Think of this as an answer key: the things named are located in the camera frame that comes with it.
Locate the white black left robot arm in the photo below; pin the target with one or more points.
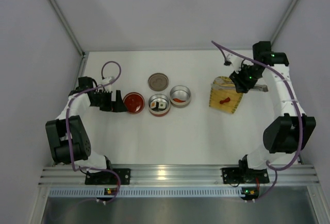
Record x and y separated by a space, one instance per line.
67 137

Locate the green sushi roll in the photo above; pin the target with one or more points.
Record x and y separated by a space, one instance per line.
162 105

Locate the stainless steel food tongs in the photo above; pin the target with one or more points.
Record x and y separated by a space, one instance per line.
257 87

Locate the slotted grey cable duct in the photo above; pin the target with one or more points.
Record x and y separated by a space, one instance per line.
149 192

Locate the beige steel lunch box bowl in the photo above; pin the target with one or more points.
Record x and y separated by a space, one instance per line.
182 92

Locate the red food piece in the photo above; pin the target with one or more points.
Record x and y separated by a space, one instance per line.
225 101
177 100

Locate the red lunch box lid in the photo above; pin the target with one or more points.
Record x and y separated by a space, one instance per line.
134 102

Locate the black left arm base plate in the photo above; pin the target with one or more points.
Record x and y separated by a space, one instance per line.
106 178

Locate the aluminium left side frame rail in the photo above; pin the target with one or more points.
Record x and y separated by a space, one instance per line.
69 31

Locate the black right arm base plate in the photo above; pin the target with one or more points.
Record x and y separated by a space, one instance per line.
235 175

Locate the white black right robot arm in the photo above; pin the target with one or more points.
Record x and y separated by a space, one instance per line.
288 134

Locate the bamboo woven serving tray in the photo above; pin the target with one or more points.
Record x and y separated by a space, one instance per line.
223 95

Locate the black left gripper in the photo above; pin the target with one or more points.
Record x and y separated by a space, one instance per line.
109 103

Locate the aluminium frame rail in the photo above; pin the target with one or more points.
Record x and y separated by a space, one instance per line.
176 175
69 31

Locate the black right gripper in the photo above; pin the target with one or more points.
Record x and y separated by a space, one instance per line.
242 80

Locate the red steel lunch box bowl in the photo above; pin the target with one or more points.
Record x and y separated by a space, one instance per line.
159 97

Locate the aluminium front frame rail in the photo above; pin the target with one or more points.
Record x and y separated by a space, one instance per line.
176 175

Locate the beige lunch box lid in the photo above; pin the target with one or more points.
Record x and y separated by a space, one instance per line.
158 82

